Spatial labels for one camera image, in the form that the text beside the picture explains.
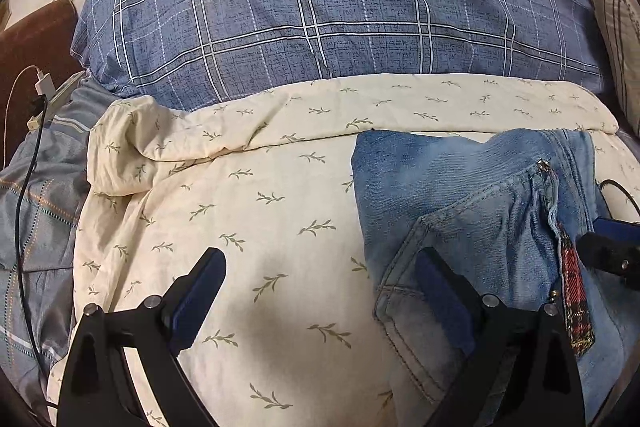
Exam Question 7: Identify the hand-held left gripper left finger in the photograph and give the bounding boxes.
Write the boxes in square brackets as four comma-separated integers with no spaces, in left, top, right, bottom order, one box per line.
[56,247,228,427]

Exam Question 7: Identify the blue plaid pillow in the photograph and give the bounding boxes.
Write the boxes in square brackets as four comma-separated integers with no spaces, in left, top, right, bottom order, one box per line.
[70,0,606,112]

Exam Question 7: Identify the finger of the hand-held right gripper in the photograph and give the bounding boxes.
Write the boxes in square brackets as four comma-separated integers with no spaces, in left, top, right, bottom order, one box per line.
[577,217,640,293]

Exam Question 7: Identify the white charger cable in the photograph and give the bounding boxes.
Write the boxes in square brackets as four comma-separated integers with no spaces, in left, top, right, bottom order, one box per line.
[0,66,42,168]

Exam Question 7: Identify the blue denim pants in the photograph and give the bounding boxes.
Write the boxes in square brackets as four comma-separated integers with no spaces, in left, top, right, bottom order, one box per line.
[351,128,626,427]

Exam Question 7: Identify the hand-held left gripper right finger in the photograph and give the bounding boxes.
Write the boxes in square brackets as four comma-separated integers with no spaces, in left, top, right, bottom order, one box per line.
[415,249,586,427]

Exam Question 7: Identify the cream leaf-print blanket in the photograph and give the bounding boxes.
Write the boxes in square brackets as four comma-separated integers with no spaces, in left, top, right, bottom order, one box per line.
[47,74,640,427]

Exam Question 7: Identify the white charger plug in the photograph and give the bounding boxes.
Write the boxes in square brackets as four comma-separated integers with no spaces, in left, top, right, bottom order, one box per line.
[34,74,59,98]

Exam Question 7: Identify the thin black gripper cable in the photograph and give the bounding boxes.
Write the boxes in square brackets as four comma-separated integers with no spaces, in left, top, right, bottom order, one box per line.
[599,179,639,222]

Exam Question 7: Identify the beige striped pillow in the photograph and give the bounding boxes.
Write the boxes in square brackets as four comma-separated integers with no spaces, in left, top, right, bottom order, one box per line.
[590,0,640,135]

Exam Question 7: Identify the white power strip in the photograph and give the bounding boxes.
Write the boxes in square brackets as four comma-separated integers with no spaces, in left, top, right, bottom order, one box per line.
[27,72,87,132]

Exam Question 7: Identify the grey pillow with star print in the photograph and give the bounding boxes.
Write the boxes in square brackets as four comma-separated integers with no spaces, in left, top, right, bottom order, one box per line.
[0,77,117,413]

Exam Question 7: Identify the black power cable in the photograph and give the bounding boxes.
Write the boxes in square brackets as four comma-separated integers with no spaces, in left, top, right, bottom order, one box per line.
[14,96,52,375]

